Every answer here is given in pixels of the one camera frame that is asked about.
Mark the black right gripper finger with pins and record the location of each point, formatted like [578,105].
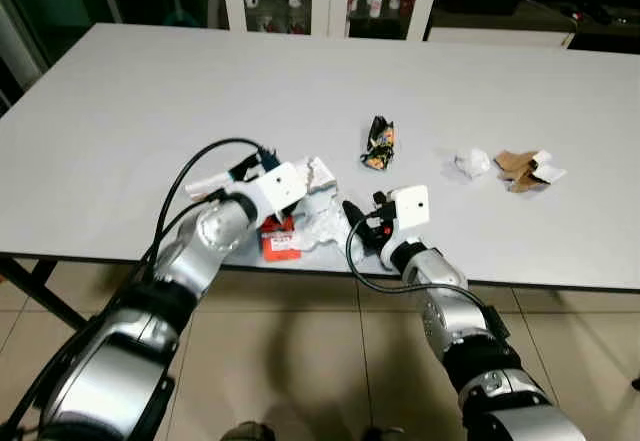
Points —
[358,216]

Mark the white and red carton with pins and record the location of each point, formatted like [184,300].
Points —
[280,244]

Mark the white plastic bag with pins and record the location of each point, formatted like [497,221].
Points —
[322,226]

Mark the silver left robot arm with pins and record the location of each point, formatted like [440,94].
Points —
[120,361]

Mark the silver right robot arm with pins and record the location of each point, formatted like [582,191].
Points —
[450,321]

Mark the black snack wrapper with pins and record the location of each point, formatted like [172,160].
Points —
[378,143]

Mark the white rolled paper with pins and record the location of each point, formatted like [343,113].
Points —
[205,183]

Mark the white crumpled tissue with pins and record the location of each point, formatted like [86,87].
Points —
[472,163]

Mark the brown torn cardboard piece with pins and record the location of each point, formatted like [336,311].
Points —
[522,169]

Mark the grey folding table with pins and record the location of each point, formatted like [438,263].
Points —
[150,91]

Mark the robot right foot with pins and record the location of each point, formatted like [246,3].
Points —
[380,433]

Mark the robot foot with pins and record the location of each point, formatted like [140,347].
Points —
[245,431]
[380,433]

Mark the white glass-door cabinet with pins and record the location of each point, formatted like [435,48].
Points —
[335,1]

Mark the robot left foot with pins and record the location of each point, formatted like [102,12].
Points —
[245,431]

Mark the white low drawer unit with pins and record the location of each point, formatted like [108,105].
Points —
[500,36]

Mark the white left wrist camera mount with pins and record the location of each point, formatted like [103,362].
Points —
[275,186]

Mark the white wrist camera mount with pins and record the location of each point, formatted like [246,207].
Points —
[275,186]
[410,206]

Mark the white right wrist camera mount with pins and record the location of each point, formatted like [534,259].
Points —
[410,206]

